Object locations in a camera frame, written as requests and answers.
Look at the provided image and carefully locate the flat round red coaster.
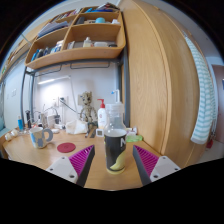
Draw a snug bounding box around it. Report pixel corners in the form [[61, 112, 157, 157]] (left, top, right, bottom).
[[56, 142, 77, 154]]

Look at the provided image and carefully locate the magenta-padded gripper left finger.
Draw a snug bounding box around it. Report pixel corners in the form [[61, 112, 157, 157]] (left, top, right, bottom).
[[45, 144, 96, 188]]

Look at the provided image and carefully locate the white power adapter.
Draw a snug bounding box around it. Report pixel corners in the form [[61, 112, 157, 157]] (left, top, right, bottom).
[[46, 114, 59, 127]]

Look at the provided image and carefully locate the wooden wardrobe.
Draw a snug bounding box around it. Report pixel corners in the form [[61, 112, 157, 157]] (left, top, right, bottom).
[[119, 0, 214, 168]]

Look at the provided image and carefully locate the white desk lamp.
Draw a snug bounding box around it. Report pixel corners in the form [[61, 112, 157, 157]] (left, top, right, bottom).
[[37, 75, 79, 111]]

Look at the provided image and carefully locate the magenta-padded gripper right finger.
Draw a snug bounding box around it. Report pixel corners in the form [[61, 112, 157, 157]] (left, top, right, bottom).
[[132, 144, 182, 187]]

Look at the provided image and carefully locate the black electric shaver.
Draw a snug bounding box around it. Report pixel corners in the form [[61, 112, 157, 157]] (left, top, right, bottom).
[[25, 109, 32, 129]]

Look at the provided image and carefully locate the green packet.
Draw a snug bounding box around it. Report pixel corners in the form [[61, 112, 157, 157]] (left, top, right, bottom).
[[126, 134, 144, 143]]

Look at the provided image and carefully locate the grey metal bed frame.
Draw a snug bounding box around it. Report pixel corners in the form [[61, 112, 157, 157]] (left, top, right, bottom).
[[19, 46, 131, 128]]

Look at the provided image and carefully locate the white crumpled cloth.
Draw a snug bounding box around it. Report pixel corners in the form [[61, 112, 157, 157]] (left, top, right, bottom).
[[65, 119, 89, 136]]

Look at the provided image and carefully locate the white mug with blue pattern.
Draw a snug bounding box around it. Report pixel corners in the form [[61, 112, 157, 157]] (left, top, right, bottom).
[[29, 126, 54, 149]]

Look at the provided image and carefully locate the clear bottle with dark label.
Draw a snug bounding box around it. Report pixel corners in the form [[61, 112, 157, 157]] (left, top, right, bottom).
[[103, 102, 128, 175]]

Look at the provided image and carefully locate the white pump bottle, red pump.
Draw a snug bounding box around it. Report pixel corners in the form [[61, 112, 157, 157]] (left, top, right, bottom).
[[96, 98, 108, 130]]

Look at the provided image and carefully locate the wooden shelf unit with items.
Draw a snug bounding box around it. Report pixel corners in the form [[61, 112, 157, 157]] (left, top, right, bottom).
[[24, 2, 127, 70]]

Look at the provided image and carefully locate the small blue bottle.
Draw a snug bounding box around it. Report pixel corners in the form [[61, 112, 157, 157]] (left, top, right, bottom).
[[17, 115, 25, 132]]

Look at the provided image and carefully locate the white green striped towel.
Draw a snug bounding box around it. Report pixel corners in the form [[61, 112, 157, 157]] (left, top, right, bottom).
[[184, 33, 218, 145]]

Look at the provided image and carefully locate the blue spray bottle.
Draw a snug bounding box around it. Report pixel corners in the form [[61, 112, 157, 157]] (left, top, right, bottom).
[[111, 89, 122, 105]]

